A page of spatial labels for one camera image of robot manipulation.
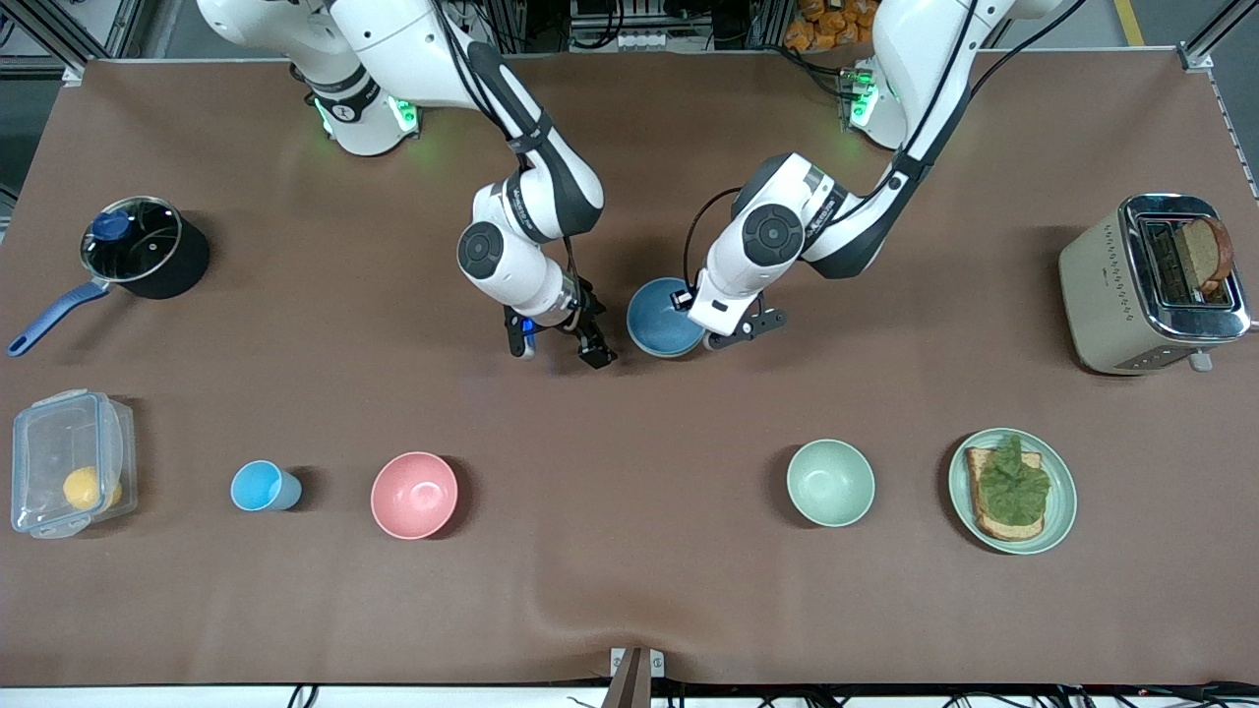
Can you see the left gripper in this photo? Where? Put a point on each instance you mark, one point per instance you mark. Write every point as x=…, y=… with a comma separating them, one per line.
x=683, y=295

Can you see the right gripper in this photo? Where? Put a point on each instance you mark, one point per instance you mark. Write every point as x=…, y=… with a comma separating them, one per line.
x=583, y=320

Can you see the blue bowl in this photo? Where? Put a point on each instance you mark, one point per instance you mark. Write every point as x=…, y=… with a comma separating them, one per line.
x=659, y=324

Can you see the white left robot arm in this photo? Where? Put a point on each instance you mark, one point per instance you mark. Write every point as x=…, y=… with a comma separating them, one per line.
x=777, y=236

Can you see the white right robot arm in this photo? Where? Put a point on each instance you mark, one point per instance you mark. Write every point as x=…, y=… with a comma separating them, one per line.
x=511, y=265

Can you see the pink bowl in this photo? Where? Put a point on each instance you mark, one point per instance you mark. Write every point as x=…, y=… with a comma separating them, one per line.
x=414, y=495

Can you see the brown table cover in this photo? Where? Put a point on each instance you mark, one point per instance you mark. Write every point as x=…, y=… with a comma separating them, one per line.
x=629, y=590

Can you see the white socket strip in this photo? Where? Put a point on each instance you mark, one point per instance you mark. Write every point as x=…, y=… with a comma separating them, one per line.
x=649, y=41

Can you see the bag of orange snacks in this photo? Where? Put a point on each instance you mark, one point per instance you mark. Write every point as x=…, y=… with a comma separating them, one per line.
x=826, y=25

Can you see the light blue cup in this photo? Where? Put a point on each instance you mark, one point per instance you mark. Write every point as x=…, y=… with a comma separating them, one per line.
x=258, y=486

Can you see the green lettuce leaf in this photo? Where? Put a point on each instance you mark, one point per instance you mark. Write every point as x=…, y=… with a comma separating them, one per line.
x=1013, y=487

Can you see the toasted bread slice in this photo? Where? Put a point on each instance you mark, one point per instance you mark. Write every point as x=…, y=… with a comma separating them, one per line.
x=1003, y=531

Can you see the beige chrome toaster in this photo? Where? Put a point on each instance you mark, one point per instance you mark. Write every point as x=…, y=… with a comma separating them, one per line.
x=1102, y=295

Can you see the light green plate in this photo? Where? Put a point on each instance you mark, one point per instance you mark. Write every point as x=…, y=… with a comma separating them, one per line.
x=1062, y=501

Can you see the glass lid with blue knob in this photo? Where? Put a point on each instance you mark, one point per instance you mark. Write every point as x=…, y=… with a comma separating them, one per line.
x=108, y=226

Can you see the brown bread slice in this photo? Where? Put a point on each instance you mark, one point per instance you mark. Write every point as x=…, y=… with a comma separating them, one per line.
x=1205, y=251

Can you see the yellow lemon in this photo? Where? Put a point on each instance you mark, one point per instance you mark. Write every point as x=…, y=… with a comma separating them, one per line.
x=84, y=488

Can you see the clear plastic food container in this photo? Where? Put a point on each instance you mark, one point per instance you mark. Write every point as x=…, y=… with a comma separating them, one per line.
x=49, y=442

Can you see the metal table edge bracket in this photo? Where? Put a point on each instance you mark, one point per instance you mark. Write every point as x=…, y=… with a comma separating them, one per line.
x=637, y=669

